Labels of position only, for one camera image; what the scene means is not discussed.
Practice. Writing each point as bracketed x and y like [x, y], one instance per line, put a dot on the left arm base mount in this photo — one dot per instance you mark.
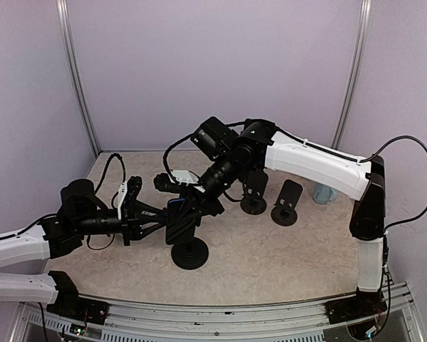
[80, 308]

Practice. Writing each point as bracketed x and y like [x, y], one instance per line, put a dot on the light blue mug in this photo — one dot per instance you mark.
[323, 194]

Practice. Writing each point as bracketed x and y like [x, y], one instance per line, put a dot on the aluminium frame post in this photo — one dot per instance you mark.
[73, 69]
[358, 54]

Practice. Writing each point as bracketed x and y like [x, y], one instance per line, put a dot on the blue phone black screen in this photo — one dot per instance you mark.
[173, 233]

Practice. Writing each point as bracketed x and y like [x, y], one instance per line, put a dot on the front aluminium rail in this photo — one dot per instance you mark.
[133, 321]

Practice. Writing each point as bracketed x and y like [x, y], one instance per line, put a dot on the left aluminium frame post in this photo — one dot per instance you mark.
[73, 69]

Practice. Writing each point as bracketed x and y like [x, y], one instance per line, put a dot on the black folding stand left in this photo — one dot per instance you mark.
[254, 186]

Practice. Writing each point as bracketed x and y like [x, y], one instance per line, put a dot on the black folding stand right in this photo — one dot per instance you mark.
[283, 212]

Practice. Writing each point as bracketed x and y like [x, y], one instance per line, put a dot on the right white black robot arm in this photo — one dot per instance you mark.
[262, 144]

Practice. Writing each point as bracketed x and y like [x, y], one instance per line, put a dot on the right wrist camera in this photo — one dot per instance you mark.
[176, 182]

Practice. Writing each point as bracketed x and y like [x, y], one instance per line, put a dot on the black folding stand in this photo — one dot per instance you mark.
[283, 212]
[254, 186]

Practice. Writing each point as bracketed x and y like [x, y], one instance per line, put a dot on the right aluminium frame post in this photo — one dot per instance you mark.
[358, 54]

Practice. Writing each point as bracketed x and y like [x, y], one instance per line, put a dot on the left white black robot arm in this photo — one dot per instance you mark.
[53, 236]

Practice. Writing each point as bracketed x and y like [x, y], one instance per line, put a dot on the black pole phone stand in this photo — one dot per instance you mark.
[190, 255]

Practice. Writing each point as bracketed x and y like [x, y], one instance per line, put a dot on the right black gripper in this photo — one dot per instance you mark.
[195, 199]

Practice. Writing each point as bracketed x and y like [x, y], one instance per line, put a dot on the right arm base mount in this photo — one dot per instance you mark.
[352, 308]

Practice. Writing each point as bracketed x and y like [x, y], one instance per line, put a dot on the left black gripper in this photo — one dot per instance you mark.
[131, 220]

